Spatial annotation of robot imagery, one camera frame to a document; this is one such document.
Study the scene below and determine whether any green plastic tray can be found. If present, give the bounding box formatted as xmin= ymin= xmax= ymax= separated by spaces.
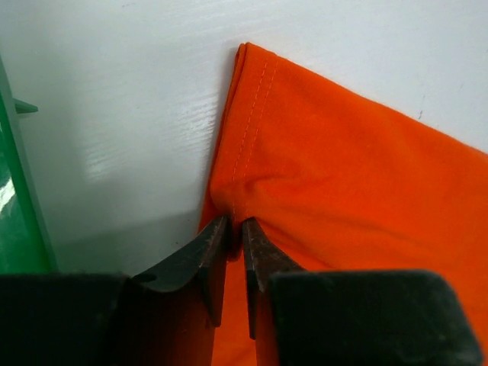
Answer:
xmin=1 ymin=66 xmax=56 ymax=274

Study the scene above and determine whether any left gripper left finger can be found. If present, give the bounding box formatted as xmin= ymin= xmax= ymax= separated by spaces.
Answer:
xmin=132 ymin=216 xmax=231 ymax=327

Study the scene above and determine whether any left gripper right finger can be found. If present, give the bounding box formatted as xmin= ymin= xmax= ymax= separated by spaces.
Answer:
xmin=241 ymin=217 xmax=304 ymax=339

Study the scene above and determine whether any orange t shirt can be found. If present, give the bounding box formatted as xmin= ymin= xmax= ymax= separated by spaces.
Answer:
xmin=201 ymin=43 xmax=487 ymax=346

